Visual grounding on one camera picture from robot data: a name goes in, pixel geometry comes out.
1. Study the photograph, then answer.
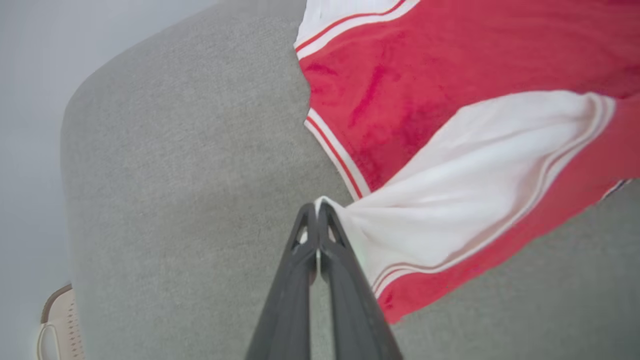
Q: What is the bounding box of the red and white garment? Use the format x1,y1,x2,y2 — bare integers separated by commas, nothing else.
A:
294,0,640,325

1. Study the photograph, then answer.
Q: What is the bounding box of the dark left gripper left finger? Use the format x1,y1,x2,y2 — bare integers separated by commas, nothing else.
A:
245,202,320,360

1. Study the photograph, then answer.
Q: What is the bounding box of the beige plastic laundry basket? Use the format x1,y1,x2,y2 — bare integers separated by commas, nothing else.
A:
36,283,86,360

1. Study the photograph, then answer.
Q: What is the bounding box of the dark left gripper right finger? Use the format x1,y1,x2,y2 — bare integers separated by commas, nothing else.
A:
317,201,404,360

